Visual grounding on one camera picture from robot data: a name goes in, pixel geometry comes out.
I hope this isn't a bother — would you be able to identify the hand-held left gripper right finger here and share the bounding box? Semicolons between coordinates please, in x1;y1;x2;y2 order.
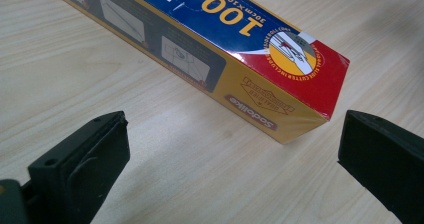
337;109;424;224

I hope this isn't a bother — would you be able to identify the long yellow blue red box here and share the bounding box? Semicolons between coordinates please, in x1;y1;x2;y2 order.
39;0;351;145

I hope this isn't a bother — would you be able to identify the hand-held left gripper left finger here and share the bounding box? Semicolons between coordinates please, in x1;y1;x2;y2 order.
27;110;131;224

